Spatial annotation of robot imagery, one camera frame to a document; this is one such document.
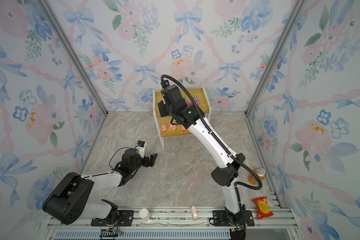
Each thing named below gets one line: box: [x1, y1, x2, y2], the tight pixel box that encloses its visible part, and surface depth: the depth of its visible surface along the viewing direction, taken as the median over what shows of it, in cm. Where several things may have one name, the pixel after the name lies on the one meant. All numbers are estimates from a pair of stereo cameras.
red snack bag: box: [252, 196, 274, 220], surface depth 77 cm
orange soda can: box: [248, 167, 267, 185], surface depth 80 cm
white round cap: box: [139, 208, 151, 221], surface depth 71 cm
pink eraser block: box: [191, 205, 199, 221], surface depth 75 cm
